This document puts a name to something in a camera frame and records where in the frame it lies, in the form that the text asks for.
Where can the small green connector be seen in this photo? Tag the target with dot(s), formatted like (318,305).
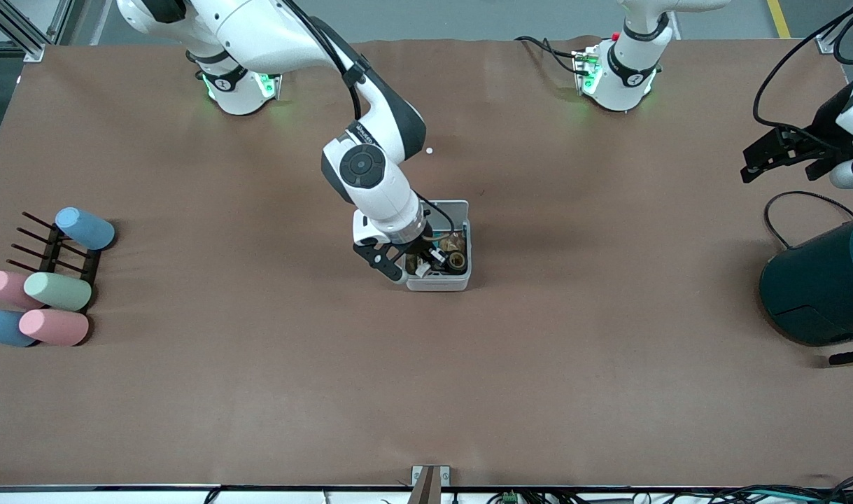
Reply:
(510,498)

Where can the white square trash bin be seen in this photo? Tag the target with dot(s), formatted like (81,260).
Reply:
(440,283)

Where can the blue plastic cup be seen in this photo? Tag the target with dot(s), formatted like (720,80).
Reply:
(85,228)
(3,327)

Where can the metal table edge bracket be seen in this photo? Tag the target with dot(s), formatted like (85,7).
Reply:
(429,483)

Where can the white bin lid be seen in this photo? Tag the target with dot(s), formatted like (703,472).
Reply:
(457,204)

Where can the black cup rack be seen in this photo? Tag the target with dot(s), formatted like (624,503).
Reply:
(52,253)

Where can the small metal corner bracket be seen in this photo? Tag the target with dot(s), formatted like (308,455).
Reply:
(828,43)

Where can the pink plastic cup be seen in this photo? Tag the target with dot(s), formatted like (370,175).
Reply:
(3,287)
(54,327)

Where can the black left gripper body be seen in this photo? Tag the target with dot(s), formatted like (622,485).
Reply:
(823,133)

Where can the mixed trash inside bin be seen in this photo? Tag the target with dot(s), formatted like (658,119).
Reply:
(455,243)

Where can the black tape roll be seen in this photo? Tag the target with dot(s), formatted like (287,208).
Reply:
(450,263)

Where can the arm base connector bracket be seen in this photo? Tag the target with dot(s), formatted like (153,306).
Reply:
(269,85)
(586,70)

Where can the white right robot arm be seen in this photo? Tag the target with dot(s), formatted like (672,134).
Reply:
(370,168)

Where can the dark teal cylindrical container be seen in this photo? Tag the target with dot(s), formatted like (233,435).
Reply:
(818,287)

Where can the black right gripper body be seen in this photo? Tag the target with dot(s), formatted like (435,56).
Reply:
(422,247)

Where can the aluminium frame profile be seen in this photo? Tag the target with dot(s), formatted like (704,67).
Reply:
(27,42)

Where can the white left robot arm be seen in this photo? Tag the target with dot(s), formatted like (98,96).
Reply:
(629,77)

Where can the green plastic cup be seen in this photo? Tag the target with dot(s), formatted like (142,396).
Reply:
(57,291)

